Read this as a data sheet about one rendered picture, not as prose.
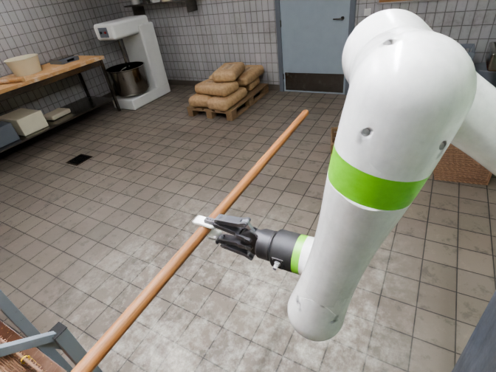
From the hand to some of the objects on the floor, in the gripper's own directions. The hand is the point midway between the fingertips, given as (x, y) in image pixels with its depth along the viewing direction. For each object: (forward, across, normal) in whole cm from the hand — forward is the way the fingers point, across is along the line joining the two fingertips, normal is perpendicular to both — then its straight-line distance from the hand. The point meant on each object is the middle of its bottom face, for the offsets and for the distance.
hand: (207, 226), depth 85 cm
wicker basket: (-81, +120, +256) cm, 294 cm away
